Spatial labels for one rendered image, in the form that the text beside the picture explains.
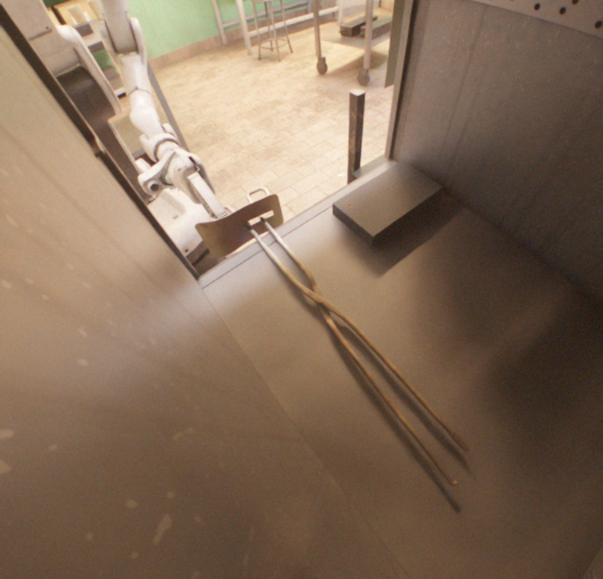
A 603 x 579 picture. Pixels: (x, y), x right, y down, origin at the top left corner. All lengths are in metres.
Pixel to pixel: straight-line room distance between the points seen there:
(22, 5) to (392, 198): 0.91
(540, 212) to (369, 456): 0.42
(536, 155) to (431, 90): 0.19
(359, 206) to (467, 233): 0.19
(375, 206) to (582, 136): 0.29
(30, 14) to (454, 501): 1.20
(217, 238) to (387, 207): 0.30
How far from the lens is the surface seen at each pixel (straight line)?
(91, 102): 1.09
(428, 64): 0.55
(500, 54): 0.49
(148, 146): 0.83
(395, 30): 0.73
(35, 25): 1.05
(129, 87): 0.97
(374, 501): 0.38
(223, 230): 0.51
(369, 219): 0.48
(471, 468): 0.41
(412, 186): 0.55
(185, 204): 1.46
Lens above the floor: 1.23
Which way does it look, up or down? 60 degrees down
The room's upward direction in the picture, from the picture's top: 7 degrees counter-clockwise
